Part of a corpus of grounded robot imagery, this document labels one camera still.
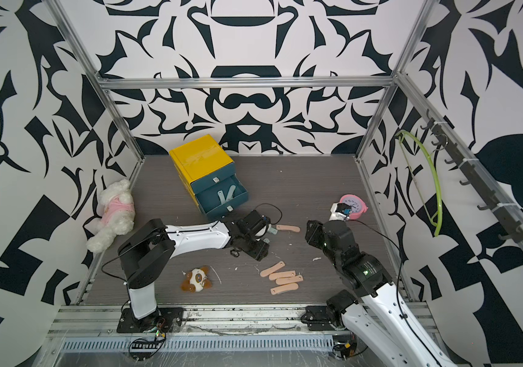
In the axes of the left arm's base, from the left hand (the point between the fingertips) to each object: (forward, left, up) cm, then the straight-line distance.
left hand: (261, 246), depth 89 cm
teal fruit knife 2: (+19, +12, +8) cm, 24 cm away
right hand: (-1, -16, +19) cm, 25 cm away
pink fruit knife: (+7, -14, 0) cm, 16 cm away
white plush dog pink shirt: (+15, +55, +7) cm, 58 cm away
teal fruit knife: (+18, +15, +8) cm, 25 cm away
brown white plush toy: (-12, +23, +2) cm, 26 cm away
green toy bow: (-2, -52, +23) cm, 57 cm away
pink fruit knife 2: (-11, -10, -1) cm, 15 cm away
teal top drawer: (+17, +20, +20) cm, 32 cm away
